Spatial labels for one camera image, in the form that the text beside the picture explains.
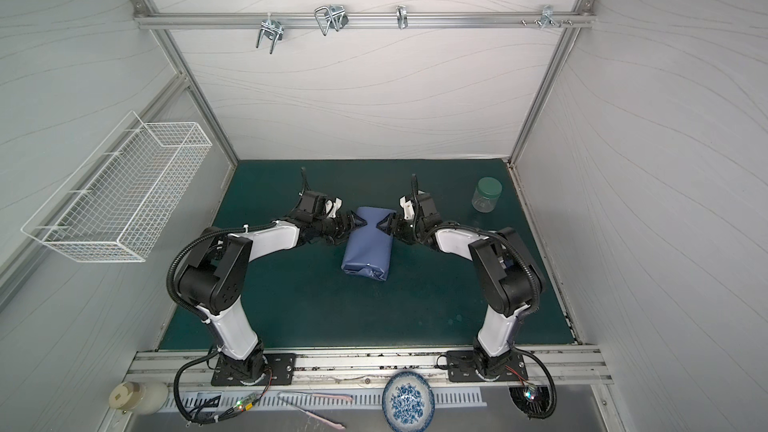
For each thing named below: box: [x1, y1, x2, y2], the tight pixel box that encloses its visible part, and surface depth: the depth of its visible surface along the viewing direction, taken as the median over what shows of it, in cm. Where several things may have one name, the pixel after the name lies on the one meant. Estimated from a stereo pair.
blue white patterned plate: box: [382, 371, 436, 432], surface depth 69 cm
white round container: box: [108, 380, 169, 415], surface depth 64 cm
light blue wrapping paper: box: [341, 206, 396, 281], surface depth 90 cm
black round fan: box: [509, 385, 553, 417], surface depth 74 cm
